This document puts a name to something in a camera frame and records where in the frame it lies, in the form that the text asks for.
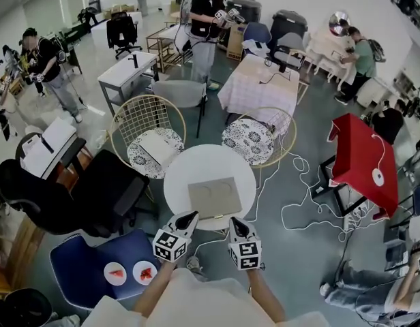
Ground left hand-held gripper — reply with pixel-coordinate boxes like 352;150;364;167
152;211;200;262

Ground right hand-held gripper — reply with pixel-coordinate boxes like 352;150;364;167
228;216;263;271

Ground beige box with drawer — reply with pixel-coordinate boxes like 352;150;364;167
187;176;243;221

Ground person's left forearm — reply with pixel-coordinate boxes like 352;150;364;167
133;260;179;315

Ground person's right forearm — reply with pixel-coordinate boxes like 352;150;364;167
245;267;288;324

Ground flat beige box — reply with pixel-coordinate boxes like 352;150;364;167
138;134;179;167

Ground cardboard box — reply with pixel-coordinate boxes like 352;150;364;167
226;24;249;62

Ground person's grey shoe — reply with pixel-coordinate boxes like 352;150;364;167
185;255;205;275

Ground white plate with red food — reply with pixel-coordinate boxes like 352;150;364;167
132;260;158;286
103;260;128;287

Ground person's white shirt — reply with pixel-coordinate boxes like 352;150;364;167
81;267;331;327

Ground round white table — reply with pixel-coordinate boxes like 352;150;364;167
163;144;258;232

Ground black office chair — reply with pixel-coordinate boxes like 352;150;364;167
0;149;151;238

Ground white power strip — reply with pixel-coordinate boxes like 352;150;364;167
344;205;368;232

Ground grey padded chair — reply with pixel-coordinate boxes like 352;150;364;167
151;79;209;139

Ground table with red cloth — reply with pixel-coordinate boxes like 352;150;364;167
327;113;400;219

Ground wooden cabinet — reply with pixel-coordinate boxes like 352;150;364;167
0;212;44;296

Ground white boxes on black desk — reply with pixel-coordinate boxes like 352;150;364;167
20;116;87;181

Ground table with pink checked cloth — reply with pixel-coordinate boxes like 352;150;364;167
217;53;301;123

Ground white cabinet with black faucet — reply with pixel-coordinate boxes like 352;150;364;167
97;50;160;116

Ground gold shelf rack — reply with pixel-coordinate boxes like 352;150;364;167
145;24;194;74

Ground grey chair with white arms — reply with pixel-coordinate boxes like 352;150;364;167
272;32;308;69

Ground white vanity table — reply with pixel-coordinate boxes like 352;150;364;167
305;22;358;92

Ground black swivel chair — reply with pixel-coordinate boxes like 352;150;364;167
106;12;143;61

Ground blue fabric chair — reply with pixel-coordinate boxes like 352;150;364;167
242;21;273;55

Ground black bin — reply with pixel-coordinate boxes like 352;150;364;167
226;0;263;25
269;9;308;47

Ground round mirror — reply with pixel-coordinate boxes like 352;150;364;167
328;11;351;35

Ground white floor cable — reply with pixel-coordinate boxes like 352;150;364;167
256;147;351;233

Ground gold wire chair patterned cushion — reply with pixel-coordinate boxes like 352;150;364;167
110;94;187;180
222;106;297;168

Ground black device with cable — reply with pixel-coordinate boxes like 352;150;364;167
258;62;291;84

